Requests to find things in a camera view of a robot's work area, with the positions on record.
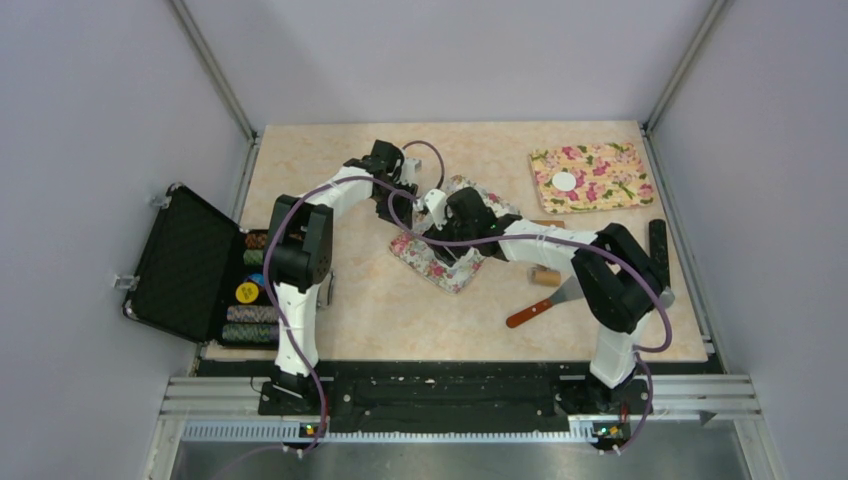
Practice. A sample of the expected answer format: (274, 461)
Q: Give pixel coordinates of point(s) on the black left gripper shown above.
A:
(403, 212)

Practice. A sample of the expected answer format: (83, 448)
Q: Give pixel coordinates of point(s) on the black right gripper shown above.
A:
(457, 252)

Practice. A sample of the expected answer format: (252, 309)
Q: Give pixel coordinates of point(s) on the white floral tray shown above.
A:
(417, 255)

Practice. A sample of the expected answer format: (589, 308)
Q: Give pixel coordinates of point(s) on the wooden dough roller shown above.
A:
(539, 274)

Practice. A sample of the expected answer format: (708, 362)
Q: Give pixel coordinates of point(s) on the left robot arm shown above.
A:
(298, 253)

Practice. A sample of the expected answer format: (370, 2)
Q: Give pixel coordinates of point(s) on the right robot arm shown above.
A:
(621, 284)

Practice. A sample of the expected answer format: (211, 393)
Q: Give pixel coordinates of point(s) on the flat round white wrapper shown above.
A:
(564, 181)

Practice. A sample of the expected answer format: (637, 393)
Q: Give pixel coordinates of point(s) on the yellow floral tray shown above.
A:
(611, 176)

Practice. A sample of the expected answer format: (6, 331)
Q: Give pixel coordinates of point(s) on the blue poker chip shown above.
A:
(257, 278)

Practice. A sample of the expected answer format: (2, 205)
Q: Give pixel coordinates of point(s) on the yellow poker chip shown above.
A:
(247, 292)

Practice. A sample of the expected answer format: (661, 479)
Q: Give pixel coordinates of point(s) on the black poker chip case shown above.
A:
(194, 258)

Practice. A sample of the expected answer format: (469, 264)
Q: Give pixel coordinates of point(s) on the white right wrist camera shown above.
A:
(435, 202)

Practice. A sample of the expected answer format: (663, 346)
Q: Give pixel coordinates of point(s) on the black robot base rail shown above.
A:
(420, 397)

